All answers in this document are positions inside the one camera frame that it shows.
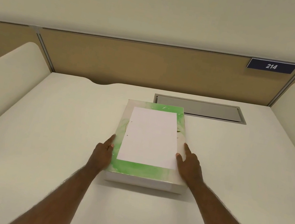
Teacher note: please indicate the person's left hand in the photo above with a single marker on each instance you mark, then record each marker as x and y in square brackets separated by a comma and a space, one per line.
[101, 155]

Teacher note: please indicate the person's right hand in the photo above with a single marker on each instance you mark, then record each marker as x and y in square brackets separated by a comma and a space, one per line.
[190, 169]

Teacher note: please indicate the person's right thumb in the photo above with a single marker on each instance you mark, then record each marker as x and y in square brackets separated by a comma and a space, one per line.
[179, 158]

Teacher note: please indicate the person's left thumb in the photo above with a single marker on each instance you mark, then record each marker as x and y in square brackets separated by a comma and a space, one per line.
[111, 147]

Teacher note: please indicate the green and white paper ream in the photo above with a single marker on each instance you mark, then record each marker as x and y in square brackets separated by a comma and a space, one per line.
[137, 171]

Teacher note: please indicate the person's left forearm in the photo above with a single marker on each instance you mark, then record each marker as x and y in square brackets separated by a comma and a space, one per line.
[55, 199]

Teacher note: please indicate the white punched paper sheet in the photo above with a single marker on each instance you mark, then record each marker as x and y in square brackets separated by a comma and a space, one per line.
[150, 136]

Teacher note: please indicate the tan back partition panel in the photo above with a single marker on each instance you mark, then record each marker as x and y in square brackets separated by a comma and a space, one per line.
[158, 66]

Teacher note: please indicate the blue number sign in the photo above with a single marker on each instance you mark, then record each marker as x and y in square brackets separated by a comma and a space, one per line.
[271, 66]

